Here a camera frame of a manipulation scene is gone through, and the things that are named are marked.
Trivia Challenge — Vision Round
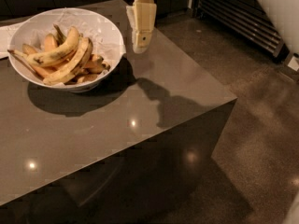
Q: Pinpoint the orange banana upright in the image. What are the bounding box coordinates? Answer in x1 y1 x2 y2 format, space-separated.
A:
44 34 58 51

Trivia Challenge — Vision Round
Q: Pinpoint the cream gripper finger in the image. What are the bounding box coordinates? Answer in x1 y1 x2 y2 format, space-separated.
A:
133 0 157 49

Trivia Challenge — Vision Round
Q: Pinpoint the long yellow banana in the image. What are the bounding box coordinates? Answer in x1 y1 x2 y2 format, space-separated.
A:
43 37 93 85

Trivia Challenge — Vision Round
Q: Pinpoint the orange banana left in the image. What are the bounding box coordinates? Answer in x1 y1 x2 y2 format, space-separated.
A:
8 43 55 78

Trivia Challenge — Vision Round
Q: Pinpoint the black metal vent grille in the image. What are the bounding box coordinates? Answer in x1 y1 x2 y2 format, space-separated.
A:
198 0 289 60

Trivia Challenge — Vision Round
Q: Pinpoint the small banana right side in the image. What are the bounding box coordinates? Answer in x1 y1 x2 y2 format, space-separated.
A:
75 54 110 83

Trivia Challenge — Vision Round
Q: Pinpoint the white cloth on table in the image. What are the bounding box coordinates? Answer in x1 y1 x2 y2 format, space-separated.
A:
0 22 21 59

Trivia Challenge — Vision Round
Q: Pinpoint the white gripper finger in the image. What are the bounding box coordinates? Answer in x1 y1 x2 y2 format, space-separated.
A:
126 6 149 54

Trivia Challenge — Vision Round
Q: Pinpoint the top spotted yellow banana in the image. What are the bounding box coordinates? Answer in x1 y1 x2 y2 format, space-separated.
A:
26 25 81 68

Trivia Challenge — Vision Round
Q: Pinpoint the white bowl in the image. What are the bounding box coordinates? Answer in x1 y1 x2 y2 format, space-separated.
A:
8 8 126 92

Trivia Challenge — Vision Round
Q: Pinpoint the white paper bowl liner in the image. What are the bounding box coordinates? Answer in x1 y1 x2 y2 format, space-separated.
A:
28 8 126 64

